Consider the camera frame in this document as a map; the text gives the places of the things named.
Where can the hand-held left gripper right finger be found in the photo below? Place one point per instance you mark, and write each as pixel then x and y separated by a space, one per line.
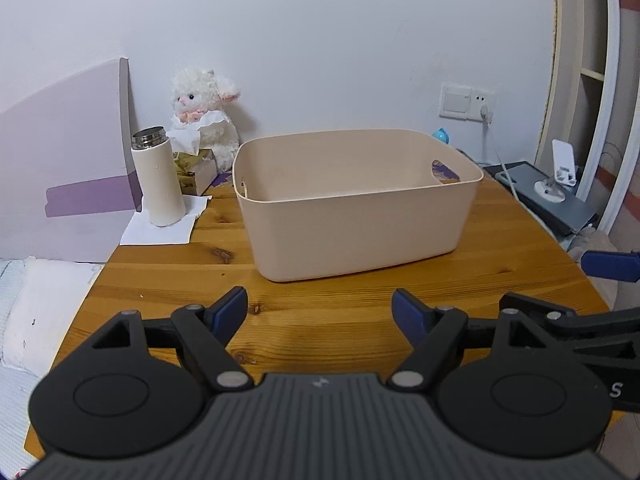
pixel 412 315

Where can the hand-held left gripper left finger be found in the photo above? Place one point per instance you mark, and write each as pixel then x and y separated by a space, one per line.
pixel 227 312

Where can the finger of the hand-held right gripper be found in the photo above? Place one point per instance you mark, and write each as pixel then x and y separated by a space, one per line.
pixel 612 266
pixel 600 327

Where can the beige plastic storage bin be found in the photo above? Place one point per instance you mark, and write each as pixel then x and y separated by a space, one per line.
pixel 350 235

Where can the grey laptop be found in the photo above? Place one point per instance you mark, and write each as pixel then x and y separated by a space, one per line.
pixel 555 210

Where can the white paper napkin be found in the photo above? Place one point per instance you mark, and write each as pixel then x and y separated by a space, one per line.
pixel 160 230

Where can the white phone stand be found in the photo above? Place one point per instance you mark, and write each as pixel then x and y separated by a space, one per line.
pixel 562 157

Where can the tissue box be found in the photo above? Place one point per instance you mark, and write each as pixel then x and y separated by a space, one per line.
pixel 197 175

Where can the white thermos bottle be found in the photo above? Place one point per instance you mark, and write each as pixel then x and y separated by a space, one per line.
pixel 157 180

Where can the blue toy figure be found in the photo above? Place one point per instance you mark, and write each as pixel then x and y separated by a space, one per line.
pixel 441 136

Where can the white bedding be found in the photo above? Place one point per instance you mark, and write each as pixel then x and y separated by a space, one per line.
pixel 45 310

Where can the white power plug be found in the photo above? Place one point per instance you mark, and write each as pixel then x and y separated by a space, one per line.
pixel 485 114

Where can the beige shelf cabinet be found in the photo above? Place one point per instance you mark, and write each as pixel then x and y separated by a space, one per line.
pixel 575 60

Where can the white plush lamb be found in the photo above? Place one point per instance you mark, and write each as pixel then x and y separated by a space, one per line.
pixel 200 92

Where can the white and purple board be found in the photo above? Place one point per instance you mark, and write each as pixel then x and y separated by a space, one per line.
pixel 60 135

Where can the white arched frame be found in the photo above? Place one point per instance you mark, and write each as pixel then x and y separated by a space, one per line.
pixel 610 85

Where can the white wall socket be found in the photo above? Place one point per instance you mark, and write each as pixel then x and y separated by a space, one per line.
pixel 482 97

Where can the white wall switch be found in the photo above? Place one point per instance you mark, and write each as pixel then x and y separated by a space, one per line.
pixel 455 101

